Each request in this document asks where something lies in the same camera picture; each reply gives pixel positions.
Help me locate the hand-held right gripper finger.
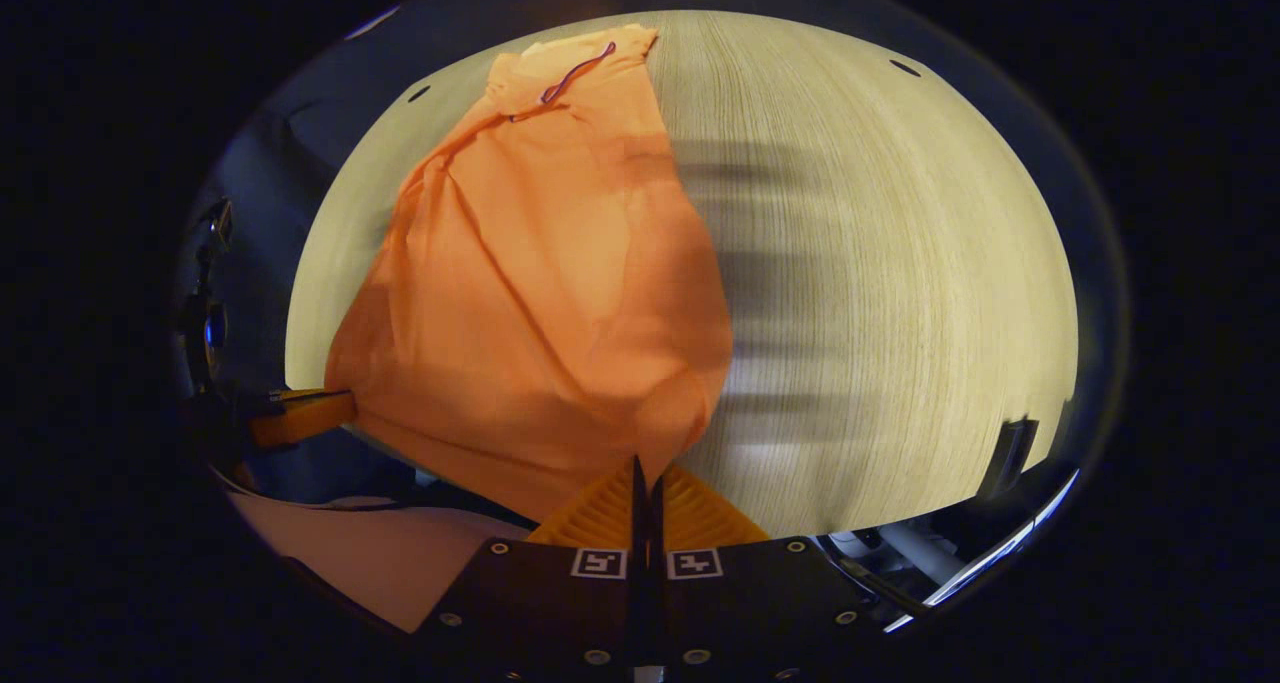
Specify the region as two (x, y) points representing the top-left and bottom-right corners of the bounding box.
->
(410, 458), (651, 683)
(650, 466), (886, 683)

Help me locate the dark flat object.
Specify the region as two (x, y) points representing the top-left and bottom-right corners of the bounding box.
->
(978, 418), (1041, 499)

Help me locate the orange polo T-shirt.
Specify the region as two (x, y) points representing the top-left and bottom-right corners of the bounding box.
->
(325, 25), (736, 524)

